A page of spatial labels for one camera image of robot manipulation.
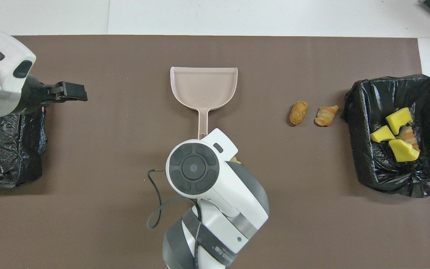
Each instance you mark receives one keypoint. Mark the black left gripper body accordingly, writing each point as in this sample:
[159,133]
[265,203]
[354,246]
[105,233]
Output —
[36,97]

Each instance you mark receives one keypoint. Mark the beige plastic dustpan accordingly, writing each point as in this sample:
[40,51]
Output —
[203,86]

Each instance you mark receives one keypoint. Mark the pale bread lump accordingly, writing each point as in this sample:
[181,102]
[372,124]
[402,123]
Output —
[236,161]

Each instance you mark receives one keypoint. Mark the brown bread roll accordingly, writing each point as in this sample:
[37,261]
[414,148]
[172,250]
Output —
[298,113]

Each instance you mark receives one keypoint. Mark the striped orange croissant piece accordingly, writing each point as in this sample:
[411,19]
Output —
[326,116]

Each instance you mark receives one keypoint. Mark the yellow sponge green backing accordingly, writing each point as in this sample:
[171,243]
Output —
[382,134]

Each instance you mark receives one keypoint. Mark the plain yellow sponge piece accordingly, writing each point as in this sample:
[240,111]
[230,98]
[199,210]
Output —
[399,120]

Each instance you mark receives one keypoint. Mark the small green yellow sponge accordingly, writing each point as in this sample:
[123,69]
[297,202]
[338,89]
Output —
[403,151]

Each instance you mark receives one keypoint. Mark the pale striped pastry chunk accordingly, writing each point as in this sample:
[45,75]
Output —
[409,135]

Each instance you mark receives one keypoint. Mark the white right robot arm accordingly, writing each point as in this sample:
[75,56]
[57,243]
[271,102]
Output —
[215,194]

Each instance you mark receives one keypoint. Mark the crumpled black bag-lined bin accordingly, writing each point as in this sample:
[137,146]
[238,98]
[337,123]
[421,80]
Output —
[9,149]

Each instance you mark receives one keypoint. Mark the open black bag-lined bin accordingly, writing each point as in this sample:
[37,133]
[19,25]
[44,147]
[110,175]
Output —
[398,175]

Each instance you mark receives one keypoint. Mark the brown table mat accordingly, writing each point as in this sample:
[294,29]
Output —
[125,149]

